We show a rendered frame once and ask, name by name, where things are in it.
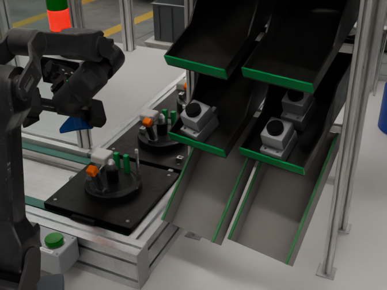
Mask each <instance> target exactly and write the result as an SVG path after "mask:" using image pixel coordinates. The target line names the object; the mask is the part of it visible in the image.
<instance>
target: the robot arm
mask: <svg viewBox="0 0 387 290"><path fill-rule="evenodd" d="M16 55H21V56H28V57H29V61H28V63H27V64H26V66H25V68H22V67H19V66H8V65H5V64H7V63H9V62H10V61H11V60H13V59H14V57H15V56H16ZM43 55H60V56H61V57H64V58H66V59H72V60H84V61H85V62H83V63H82V64H81V65H80V67H79V68H78V69H77V70H76V71H75V70H73V69H72V68H69V67H66V66H63V65H61V64H58V62H55V61H52V60H49V61H48V62H47V63H46V64H45V66H44V68H43V74H44V75H45V77H46V78H49V79H50V80H51V82H52V83H53V85H52V86H51V88H50V90H51V92H53V95H54V96H53V97H52V99H47V98H42V97H41V94H40V92H39V88H38V87H37V85H38V83H39V82H40V80H41V78H42V73H41V64H40V60H41V58H42V56H43ZM124 61H125V55H124V53H123V51H122V50H121V49H120V48H119V47H118V46H117V45H115V44H114V40H113V39H107V38H106V37H104V32H103V31H101V30H98V29H84V28H66V29H62V30H61V31H60V32H58V33H56V32H42V31H40V30H38V29H27V28H13V29H9V30H8V31H7V32H6V33H5V35H4V37H3V38H2V40H1V41H0V290H37V283H38V282H39V280H40V270H41V251H40V247H41V246H42V245H41V241H40V226H39V224H38V223H35V222H30V221H29V220H28V219H27V217H26V212H25V190H24V169H23V158H22V137H21V125H22V126H23V128H26V127H28V126H30V125H32V124H34V123H36V122H37V121H39V120H40V118H39V114H40V113H41V112H42V111H43V110H45V111H49V112H55V113H57V114H58V115H64V116H69V118H68V119H67V120H66V121H65V122H64V123H63V124H62V126H61V127H60V128H59V132H60V133H66V132H71V131H78V130H83V129H92V128H93V127H99V128H101V127H102V126H103V125H105V123H106V120H107V118H106V115H105V110H104V106H103V102H102V101H100V100H97V99H93V97H94V96H95V95H96V94H97V93H98V92H99V91H100V90H101V89H102V88H103V87H104V86H105V85H106V84H107V82H108V80H109V79H111V78H112V77H113V76H114V74H115V73H116V72H117V71H118V70H119V68H121V66H122V65H123V64H124Z"/></svg>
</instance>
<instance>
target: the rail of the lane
mask: <svg viewBox="0 0 387 290"><path fill-rule="evenodd" d="M25 212H26V217H27V219H28V220H29V221H30V222H35V223H38V224H39V225H40V226H43V227H47V228H50V229H53V230H56V231H59V232H62V233H65V234H68V235H71V236H75V237H77V241H78V248H79V254H80V258H79V259H78V260H77V261H76V262H75V263H74V264H73V265H72V267H75V268H77V269H80V270H84V271H86V272H89V273H92V274H95V275H97V276H100V277H103V278H106V279H109V280H112V281H115V282H117V283H120V284H123V285H126V286H128V287H131V288H135V289H137V290H141V288H142V287H143V286H144V284H145V283H146V281H147V280H148V279H149V277H150V271H149V257H148V249H147V243H146V242H144V241H140V240H137V239H134V238H130V237H128V236H125V235H121V234H118V233H115V232H112V231H108V230H105V229H102V228H99V227H96V224H95V220H92V219H88V218H86V217H83V216H79V215H76V214H72V216H71V219H69V218H67V217H63V216H60V215H57V214H54V213H50V212H47V211H44V210H41V209H37V208H34V207H31V206H28V205H25Z"/></svg>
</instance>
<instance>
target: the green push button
mask: <svg viewBox="0 0 387 290"><path fill-rule="evenodd" d="M63 241H64V239H63V235H62V234H61V233H58V232H53V233H50V234H48V235H47V236H46V237H45V238H44V242H45V245H46V246H47V247H58V246H60V245H61V244H62V243H63Z"/></svg>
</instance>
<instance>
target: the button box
mask: <svg viewBox="0 0 387 290"><path fill-rule="evenodd" d="M53 232H58V233H61V234H62V235H63V239H64V241H63V243H62V244H61V245H60V246H58V247H47V246H46V245H45V242H44V238H45V237H46V236H47V235H48V234H50V233H53ZM40 241H41V245H42V246H41V247H40V251H41V270H44V271H46V272H49V273H52V274H59V273H61V274H63V275H64V274H65V273H66V272H67V271H68V270H69V269H70V268H71V267H72V265H73V264H74V263H75V262H76V261H77V260H78V259H79V258H80V254H79V248H78V241H77V237H75V236H71V235H68V234H65V233H62V232H59V231H56V230H53V229H50V228H47V227H43V226H40Z"/></svg>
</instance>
